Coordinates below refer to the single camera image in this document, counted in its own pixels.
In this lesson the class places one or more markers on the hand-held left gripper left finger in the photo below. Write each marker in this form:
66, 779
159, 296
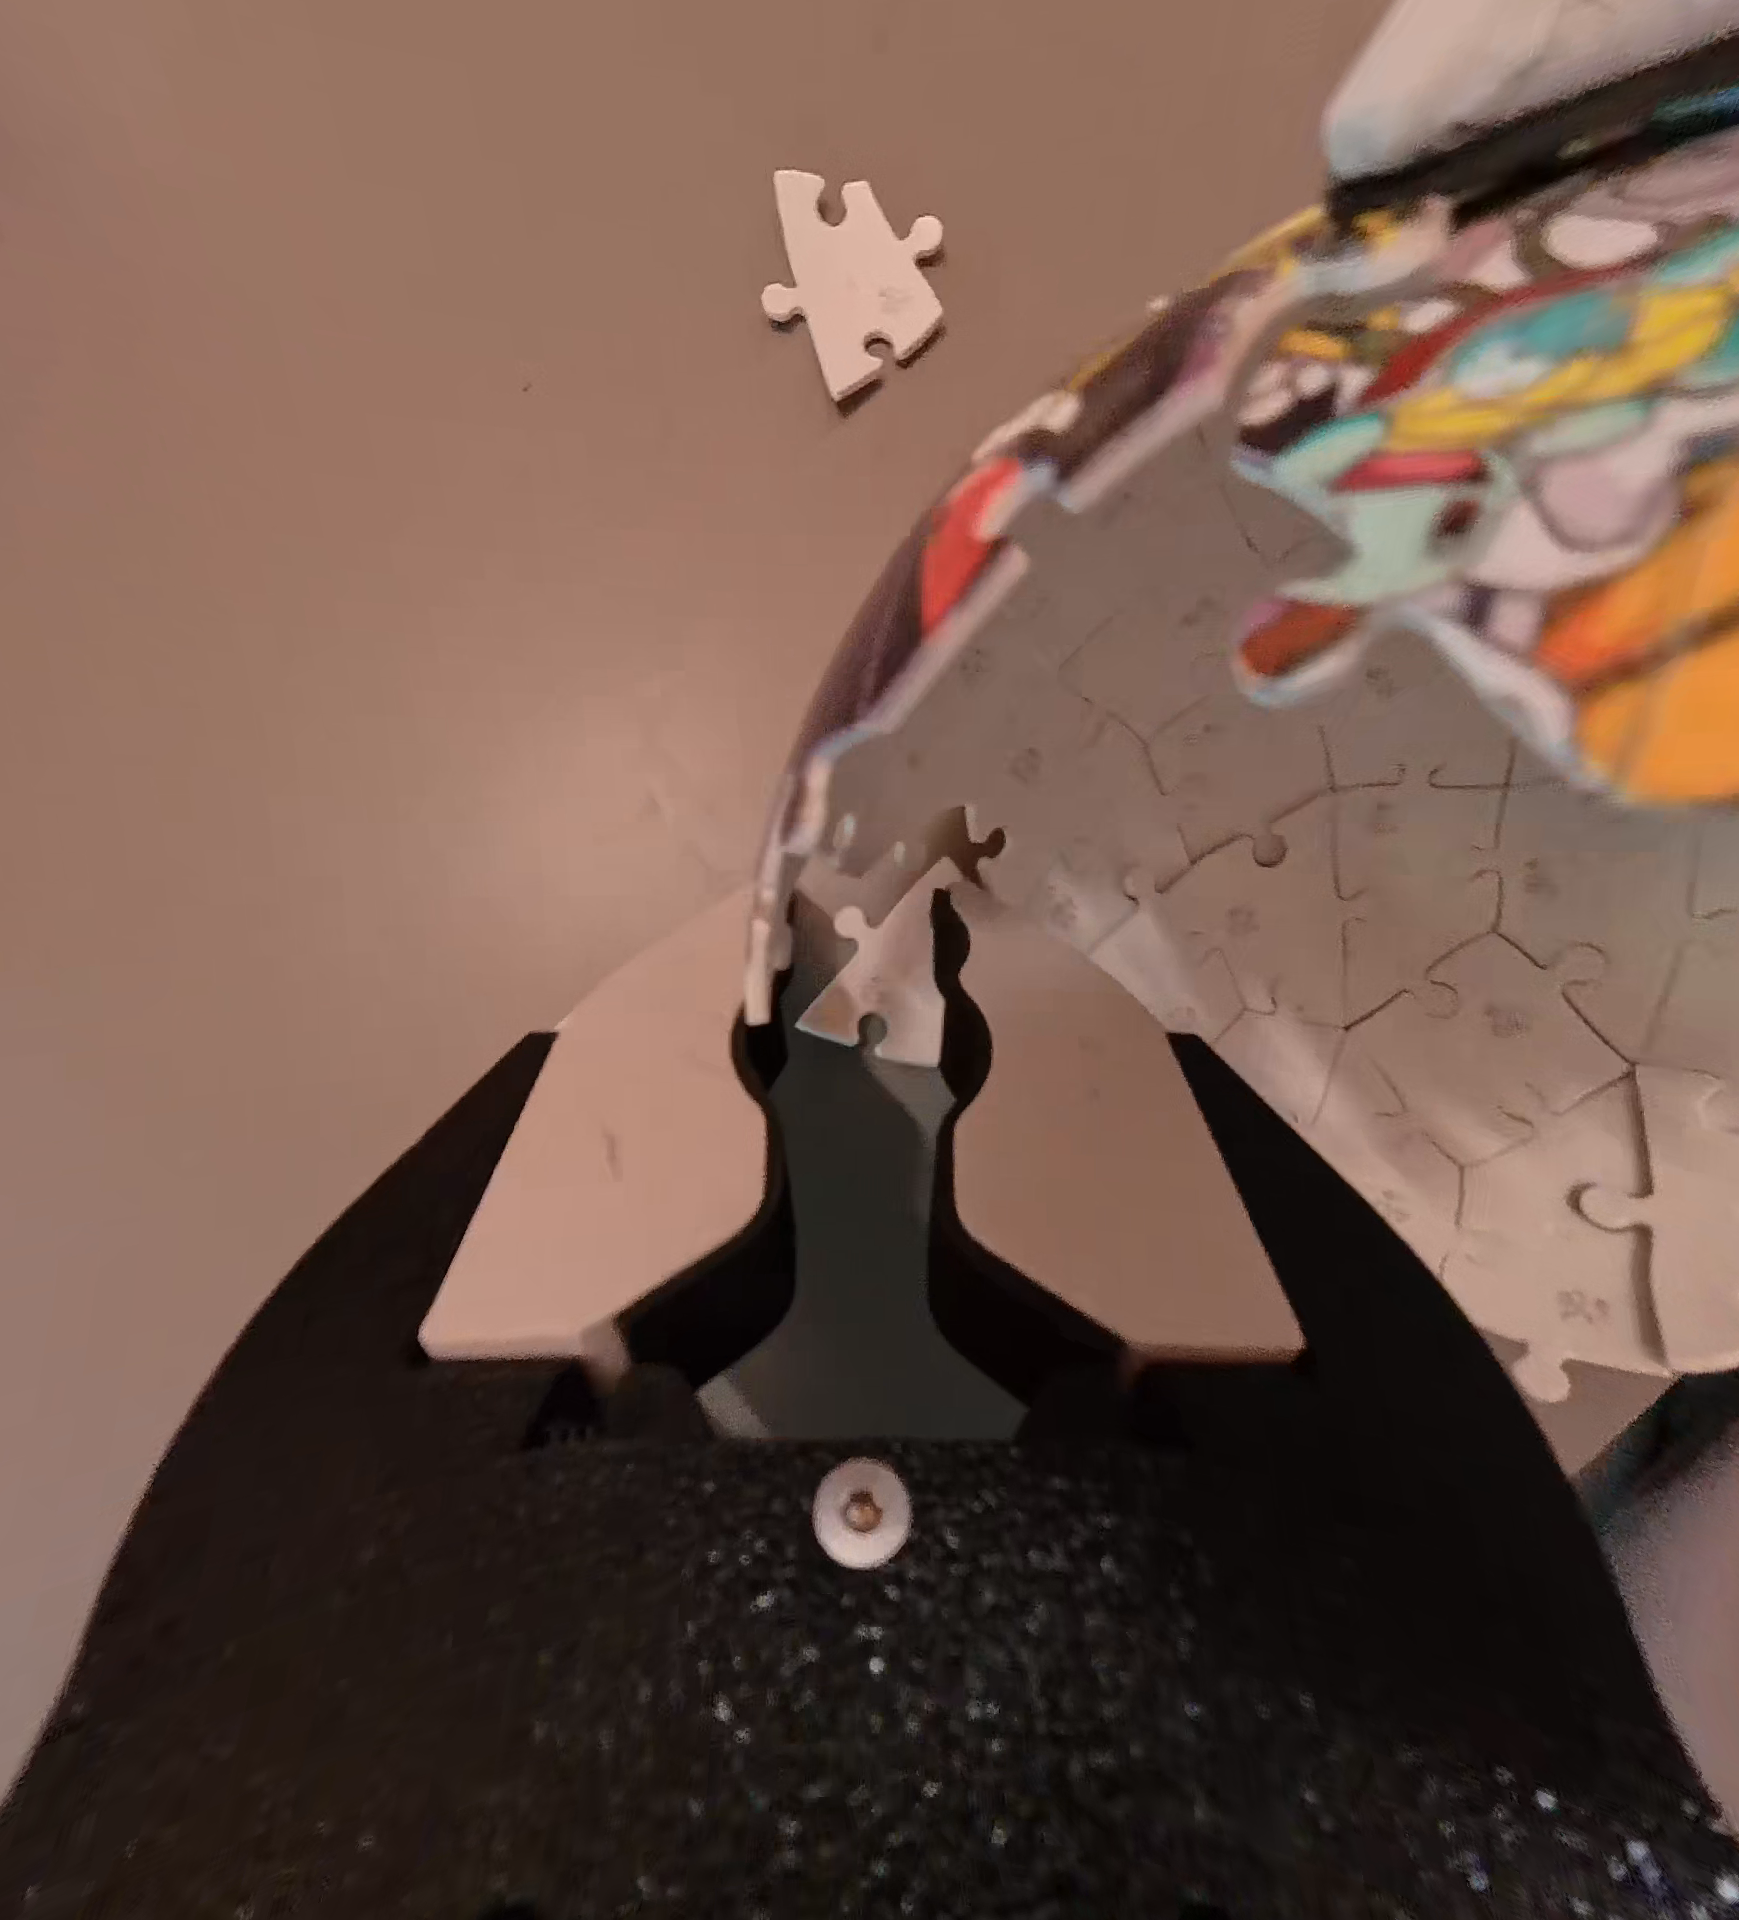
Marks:
613, 1154

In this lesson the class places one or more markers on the loose white puzzle piece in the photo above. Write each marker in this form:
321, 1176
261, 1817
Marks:
858, 285

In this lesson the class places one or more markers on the colourful cartoon puzzle ball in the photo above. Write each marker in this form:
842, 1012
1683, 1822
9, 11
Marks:
1410, 929

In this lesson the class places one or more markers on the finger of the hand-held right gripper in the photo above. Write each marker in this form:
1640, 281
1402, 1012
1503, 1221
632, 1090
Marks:
1528, 74

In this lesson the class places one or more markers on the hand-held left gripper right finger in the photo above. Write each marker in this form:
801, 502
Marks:
1112, 1170

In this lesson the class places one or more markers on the small white-backed puzzle piece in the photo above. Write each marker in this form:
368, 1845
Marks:
894, 961

